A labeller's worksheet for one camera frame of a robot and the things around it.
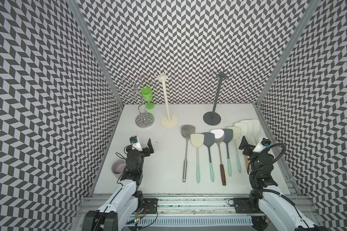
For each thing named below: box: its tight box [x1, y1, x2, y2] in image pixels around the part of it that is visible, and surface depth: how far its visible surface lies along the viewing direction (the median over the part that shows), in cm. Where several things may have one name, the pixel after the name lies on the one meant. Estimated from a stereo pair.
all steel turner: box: [180, 124, 196, 183], surface depth 100 cm
